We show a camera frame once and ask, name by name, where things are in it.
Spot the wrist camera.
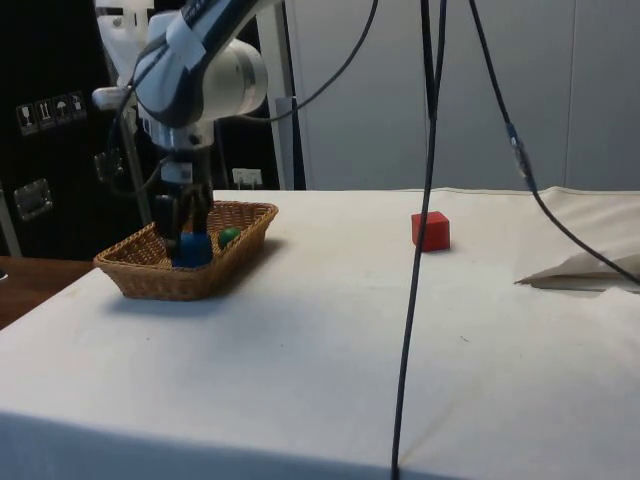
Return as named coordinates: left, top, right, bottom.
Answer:
left=162, top=158, right=194, bottom=185

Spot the black cable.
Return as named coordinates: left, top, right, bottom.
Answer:
left=212, top=0, right=380, bottom=124
left=467, top=0, right=640, bottom=289
left=429, top=0, right=449, bottom=121
left=389, top=0, right=437, bottom=480
left=105, top=39, right=169, bottom=197

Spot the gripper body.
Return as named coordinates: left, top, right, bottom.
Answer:
left=167, top=148, right=214, bottom=195

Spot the wicker basket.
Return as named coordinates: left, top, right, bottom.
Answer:
left=93, top=200, right=280, bottom=302

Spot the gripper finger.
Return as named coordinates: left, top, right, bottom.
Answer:
left=153, top=193, right=180, bottom=256
left=180, top=185, right=214, bottom=236

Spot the grey metal pole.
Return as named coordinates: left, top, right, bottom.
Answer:
left=122, top=107, right=154, bottom=229

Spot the white plastic fixture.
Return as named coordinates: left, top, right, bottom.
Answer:
left=95, top=0, right=154, bottom=87

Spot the red cube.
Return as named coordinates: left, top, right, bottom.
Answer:
left=410, top=210, right=451, bottom=252

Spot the blue block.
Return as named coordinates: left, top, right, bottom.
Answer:
left=172, top=230, right=214, bottom=270

